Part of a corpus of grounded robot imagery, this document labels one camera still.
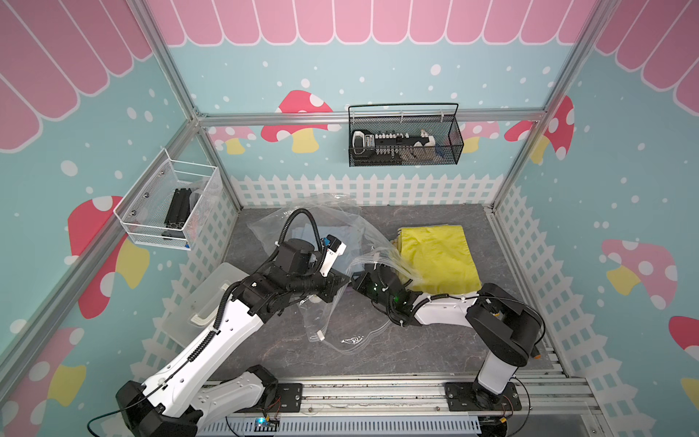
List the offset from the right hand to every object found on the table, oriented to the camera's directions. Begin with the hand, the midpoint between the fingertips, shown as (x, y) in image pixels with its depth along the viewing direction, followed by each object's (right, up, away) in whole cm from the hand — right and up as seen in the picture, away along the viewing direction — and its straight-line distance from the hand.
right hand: (347, 275), depth 86 cm
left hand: (0, 0, -16) cm, 16 cm away
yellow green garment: (+31, +4, +7) cm, 32 cm away
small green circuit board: (-23, -38, -13) cm, 46 cm away
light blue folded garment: (+2, +12, +3) cm, 12 cm away
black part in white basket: (-43, +19, -17) cm, 50 cm away
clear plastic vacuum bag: (-3, +17, +17) cm, 24 cm away
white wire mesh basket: (-47, +21, -14) cm, 54 cm away
